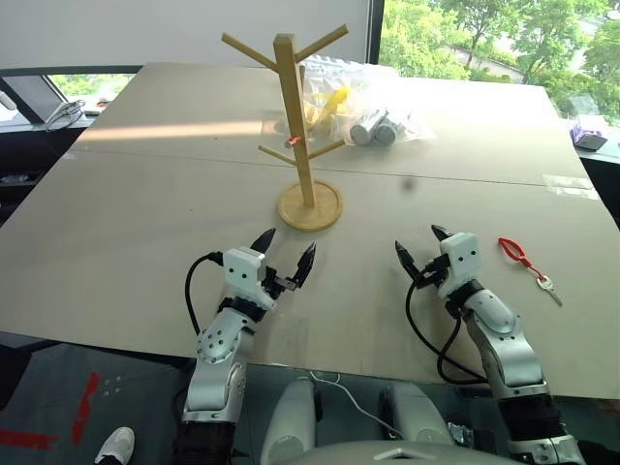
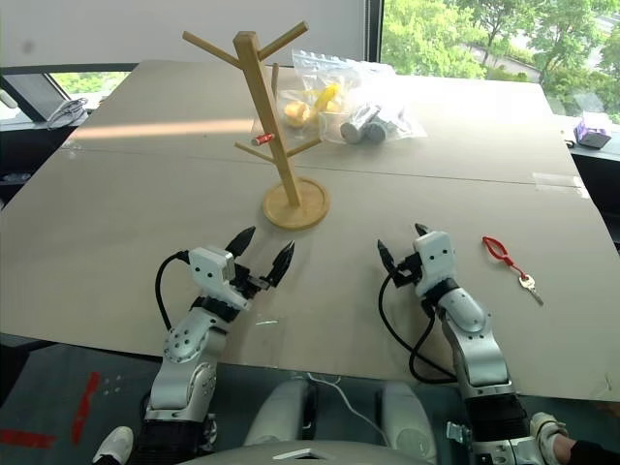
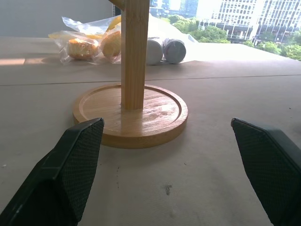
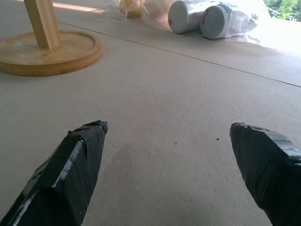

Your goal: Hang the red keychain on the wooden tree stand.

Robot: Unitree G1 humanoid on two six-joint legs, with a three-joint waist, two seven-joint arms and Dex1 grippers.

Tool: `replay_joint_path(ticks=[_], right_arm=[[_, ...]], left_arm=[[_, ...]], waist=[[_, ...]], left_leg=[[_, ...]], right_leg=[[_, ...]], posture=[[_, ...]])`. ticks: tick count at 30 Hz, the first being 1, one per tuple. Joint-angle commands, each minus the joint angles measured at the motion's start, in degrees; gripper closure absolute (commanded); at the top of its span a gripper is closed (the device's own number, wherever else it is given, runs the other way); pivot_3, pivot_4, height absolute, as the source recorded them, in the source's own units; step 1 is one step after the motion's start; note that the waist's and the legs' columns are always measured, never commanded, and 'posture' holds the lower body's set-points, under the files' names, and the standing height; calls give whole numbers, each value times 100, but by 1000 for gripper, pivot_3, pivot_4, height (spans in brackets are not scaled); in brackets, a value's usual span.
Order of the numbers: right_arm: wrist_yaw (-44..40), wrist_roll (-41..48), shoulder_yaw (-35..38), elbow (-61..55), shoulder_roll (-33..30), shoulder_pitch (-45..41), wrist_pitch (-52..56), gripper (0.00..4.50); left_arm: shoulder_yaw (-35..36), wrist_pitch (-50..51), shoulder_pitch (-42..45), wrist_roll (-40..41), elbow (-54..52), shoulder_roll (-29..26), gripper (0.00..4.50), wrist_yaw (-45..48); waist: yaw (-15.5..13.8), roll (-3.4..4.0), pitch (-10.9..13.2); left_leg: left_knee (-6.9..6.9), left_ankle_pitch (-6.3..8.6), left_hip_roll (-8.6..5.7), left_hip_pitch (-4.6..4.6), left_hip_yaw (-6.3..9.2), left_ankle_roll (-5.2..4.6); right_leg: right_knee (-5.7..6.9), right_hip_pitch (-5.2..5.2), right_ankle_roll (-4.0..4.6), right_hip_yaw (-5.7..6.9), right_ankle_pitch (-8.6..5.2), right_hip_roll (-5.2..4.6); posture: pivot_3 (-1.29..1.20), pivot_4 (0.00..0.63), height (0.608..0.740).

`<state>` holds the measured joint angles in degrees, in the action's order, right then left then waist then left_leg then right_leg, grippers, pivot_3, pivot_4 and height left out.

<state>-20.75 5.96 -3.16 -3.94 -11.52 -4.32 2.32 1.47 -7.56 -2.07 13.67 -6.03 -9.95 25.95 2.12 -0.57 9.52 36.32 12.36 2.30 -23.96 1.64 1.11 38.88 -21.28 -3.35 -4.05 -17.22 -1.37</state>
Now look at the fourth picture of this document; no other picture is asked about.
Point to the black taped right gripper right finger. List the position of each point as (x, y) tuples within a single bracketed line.
[(265, 169)]

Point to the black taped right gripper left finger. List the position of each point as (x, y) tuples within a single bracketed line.
[(68, 179)]

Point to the round wooden stand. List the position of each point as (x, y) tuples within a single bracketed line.
[(44, 50)]

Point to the clear plastic bag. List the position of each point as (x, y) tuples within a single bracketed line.
[(235, 18)]

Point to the white bottle with ribbed cap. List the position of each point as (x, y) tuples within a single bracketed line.
[(217, 22)]

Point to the white bottle with plain cap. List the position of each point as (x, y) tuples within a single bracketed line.
[(182, 17)]

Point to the orange fruit in plastic wrap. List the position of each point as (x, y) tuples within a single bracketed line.
[(131, 7)]

